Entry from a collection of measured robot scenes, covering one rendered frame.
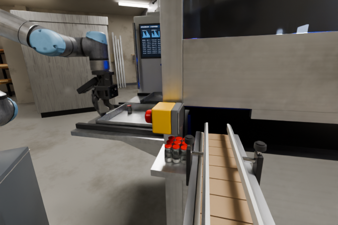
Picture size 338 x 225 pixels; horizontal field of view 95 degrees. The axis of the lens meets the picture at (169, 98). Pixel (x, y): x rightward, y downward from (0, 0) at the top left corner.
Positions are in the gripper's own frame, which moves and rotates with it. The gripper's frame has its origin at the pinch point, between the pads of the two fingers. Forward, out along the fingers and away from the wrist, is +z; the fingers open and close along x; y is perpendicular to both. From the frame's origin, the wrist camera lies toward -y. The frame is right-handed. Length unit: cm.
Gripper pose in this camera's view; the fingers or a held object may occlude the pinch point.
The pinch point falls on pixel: (101, 115)
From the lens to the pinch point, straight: 77.9
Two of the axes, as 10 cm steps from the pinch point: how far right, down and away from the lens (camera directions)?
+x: 2.3, -2.4, 9.4
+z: 0.1, 9.7, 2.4
